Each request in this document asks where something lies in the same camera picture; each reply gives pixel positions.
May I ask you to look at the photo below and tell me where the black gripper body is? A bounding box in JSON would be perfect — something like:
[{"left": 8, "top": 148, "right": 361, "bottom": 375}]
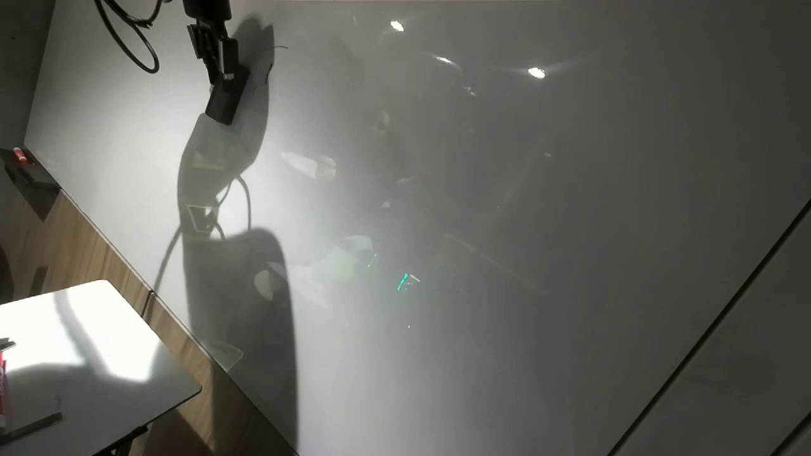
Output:
[{"left": 179, "top": 0, "right": 236, "bottom": 30}]

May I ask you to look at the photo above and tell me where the black felt board duster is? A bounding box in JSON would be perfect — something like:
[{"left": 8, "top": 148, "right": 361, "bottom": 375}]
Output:
[{"left": 204, "top": 63, "right": 254, "bottom": 128}]

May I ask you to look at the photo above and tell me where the black board ledge tray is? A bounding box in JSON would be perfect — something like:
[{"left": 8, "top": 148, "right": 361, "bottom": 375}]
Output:
[{"left": 3, "top": 149, "right": 64, "bottom": 224}]

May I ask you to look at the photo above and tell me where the small white table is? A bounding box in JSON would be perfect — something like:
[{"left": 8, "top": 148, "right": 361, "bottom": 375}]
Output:
[{"left": 0, "top": 280, "right": 204, "bottom": 456}]

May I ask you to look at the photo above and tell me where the red Expo marker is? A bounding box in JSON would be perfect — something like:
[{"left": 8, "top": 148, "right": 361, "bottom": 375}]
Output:
[{"left": 0, "top": 349, "right": 13, "bottom": 439}]

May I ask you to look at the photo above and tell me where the thin black pen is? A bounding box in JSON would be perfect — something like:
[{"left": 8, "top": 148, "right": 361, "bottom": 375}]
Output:
[{"left": 0, "top": 410, "right": 67, "bottom": 446}]

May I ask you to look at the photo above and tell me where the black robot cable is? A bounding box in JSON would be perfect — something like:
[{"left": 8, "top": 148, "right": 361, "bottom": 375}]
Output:
[{"left": 95, "top": 0, "right": 176, "bottom": 76}]

